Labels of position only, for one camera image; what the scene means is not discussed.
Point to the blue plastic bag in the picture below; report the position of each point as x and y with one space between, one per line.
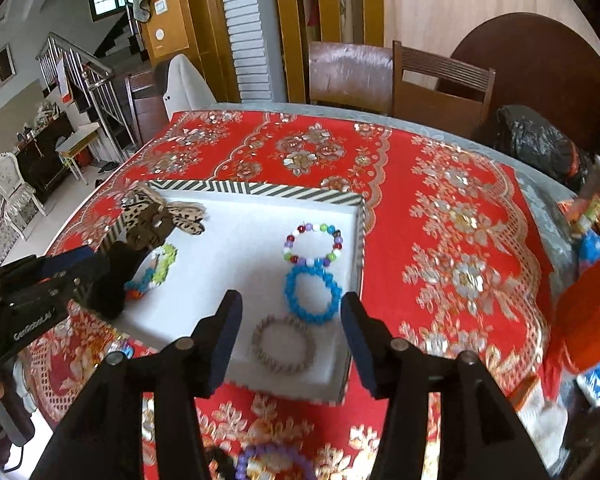
594 250

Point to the dark wooden chair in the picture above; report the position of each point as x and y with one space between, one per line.
145 105

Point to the striped white gift box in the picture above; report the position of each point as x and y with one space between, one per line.
230 240

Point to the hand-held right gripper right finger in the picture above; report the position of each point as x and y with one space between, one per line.
360 340

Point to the leopard print bow hair clip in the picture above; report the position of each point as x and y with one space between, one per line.
145 220

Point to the metal stair railing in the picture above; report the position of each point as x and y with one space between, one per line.
95 80

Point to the red floral tablecloth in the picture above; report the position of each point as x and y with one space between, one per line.
395 200

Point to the small white table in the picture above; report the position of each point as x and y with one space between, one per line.
80 137

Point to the clear plastic jar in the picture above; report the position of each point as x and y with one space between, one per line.
597 200

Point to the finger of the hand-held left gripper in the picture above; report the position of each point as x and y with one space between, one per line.
70 256
77 292

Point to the round brown table top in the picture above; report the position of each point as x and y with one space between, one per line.
540 60

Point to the orange cloth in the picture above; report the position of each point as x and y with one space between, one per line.
590 320

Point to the white louvred panel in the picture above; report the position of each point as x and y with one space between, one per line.
242 35

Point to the black plastic bag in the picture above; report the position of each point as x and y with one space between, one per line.
530 135

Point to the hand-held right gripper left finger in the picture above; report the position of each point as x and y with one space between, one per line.
225 345

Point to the white ornate chair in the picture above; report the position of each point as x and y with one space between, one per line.
12 185

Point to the glossy brown chair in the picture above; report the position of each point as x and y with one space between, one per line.
350 75

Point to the white wall switch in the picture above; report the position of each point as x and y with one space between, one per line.
161 6

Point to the dark wooden cabinet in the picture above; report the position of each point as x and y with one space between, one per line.
42 155

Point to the slatted wooden chair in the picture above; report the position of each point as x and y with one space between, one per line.
440 67

